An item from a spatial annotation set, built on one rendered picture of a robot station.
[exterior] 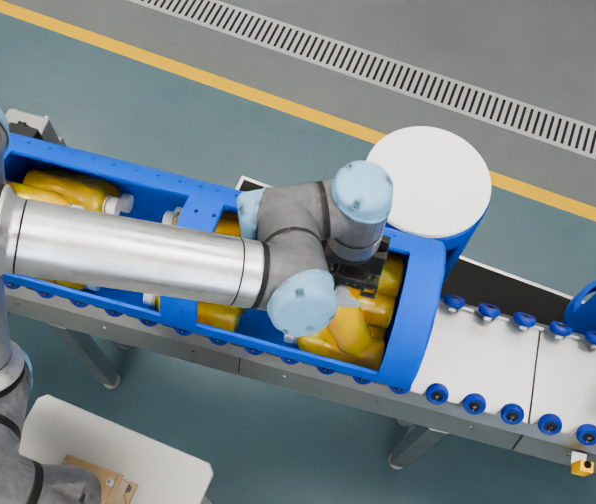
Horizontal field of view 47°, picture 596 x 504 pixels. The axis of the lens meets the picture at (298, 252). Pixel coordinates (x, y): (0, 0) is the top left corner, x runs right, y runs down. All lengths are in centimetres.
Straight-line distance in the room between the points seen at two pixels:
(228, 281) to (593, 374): 102
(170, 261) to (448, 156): 96
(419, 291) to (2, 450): 67
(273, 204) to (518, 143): 219
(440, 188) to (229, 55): 171
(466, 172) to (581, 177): 145
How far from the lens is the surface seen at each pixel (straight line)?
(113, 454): 119
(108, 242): 70
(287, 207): 82
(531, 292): 248
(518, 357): 152
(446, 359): 148
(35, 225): 70
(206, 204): 123
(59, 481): 105
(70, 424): 122
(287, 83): 295
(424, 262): 121
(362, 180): 84
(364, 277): 102
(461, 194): 152
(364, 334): 125
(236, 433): 234
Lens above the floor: 230
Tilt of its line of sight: 65 degrees down
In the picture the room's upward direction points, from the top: 5 degrees clockwise
